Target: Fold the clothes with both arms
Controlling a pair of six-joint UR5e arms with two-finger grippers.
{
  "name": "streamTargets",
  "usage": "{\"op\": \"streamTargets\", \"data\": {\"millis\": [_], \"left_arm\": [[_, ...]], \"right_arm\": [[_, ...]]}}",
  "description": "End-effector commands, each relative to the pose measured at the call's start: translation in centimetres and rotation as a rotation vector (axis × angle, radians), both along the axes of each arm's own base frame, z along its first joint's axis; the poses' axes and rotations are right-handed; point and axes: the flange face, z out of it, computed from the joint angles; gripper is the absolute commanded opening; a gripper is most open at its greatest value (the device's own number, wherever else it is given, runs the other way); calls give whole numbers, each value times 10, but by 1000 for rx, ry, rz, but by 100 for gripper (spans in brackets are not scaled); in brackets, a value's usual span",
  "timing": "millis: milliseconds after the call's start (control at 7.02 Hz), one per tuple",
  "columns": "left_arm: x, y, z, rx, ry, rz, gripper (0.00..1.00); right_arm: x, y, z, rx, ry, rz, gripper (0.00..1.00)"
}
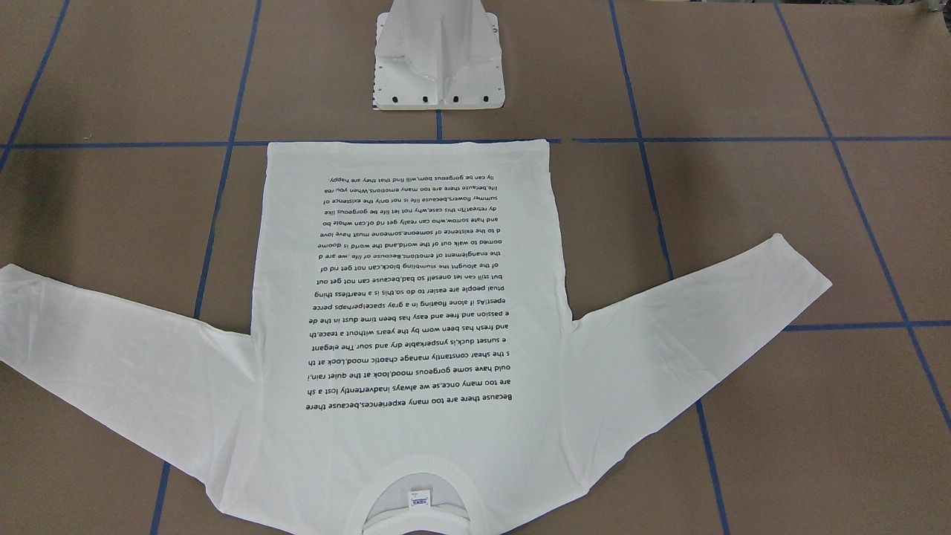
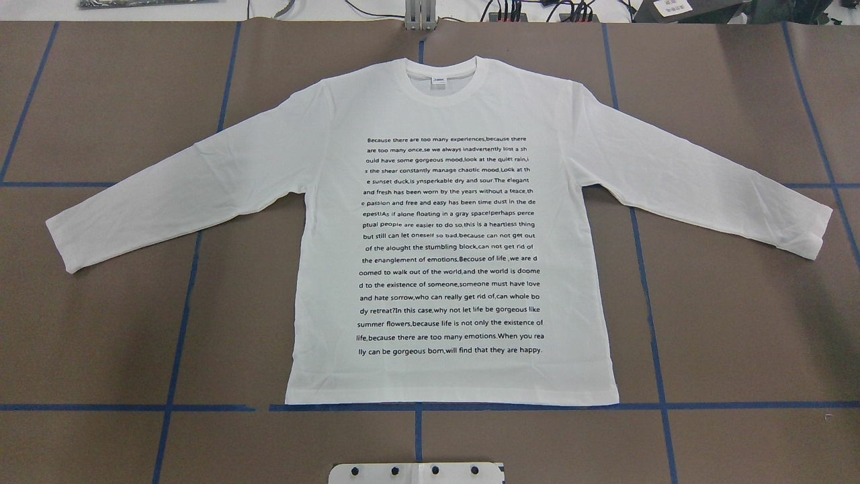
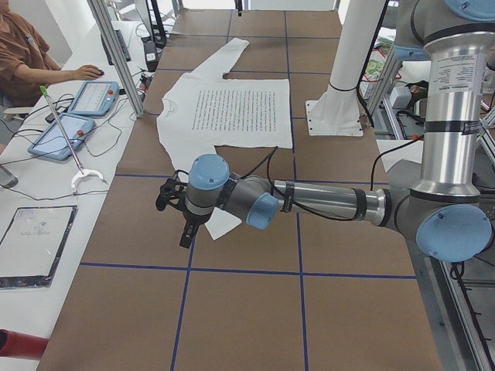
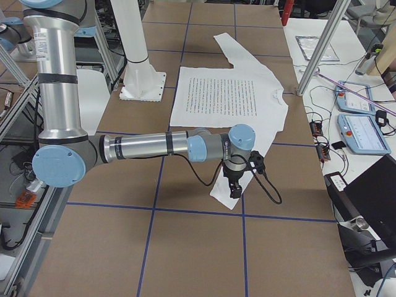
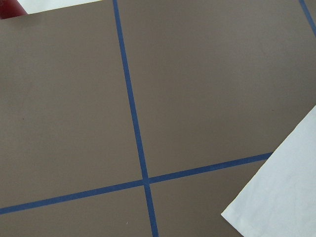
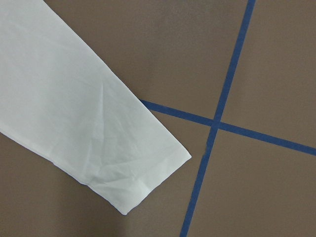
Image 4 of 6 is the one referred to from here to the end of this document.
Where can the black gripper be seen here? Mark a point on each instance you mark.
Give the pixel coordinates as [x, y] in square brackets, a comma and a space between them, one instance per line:
[232, 176]

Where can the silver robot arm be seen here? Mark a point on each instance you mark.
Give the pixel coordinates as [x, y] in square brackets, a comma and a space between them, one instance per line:
[14, 35]
[66, 150]

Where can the lower orange black adapter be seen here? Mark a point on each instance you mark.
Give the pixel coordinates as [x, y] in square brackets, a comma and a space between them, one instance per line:
[323, 152]

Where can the orange black adapter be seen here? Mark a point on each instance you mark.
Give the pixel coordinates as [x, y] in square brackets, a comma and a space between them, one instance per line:
[323, 152]
[316, 129]

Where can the white labelled black box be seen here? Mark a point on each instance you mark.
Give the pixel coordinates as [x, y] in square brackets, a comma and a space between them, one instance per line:
[335, 184]

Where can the upper orange black adapter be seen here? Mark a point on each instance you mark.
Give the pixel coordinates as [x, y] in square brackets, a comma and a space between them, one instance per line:
[316, 129]

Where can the black laptop computer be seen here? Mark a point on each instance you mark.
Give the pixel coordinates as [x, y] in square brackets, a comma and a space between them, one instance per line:
[373, 195]

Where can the lower blue teach pendant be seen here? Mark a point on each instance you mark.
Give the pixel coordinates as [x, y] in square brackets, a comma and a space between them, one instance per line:
[362, 135]

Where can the blue teach pendant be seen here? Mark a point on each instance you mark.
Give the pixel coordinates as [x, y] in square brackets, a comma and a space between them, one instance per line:
[351, 103]
[362, 135]

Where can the upper blue teach pendant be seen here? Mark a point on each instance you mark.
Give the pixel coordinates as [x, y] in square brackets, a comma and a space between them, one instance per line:
[351, 103]

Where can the clear plastic zip bag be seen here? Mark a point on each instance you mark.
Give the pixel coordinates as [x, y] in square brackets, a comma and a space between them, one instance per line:
[307, 45]

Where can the red cylinder object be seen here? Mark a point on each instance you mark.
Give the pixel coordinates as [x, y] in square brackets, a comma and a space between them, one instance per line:
[287, 10]

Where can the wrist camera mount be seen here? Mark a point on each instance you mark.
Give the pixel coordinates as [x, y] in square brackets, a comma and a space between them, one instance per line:
[256, 160]

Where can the white pedestal column base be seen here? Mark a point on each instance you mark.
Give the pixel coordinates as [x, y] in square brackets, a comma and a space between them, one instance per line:
[141, 81]

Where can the aluminium frame post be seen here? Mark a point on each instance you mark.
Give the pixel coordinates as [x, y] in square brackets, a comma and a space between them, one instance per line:
[325, 38]

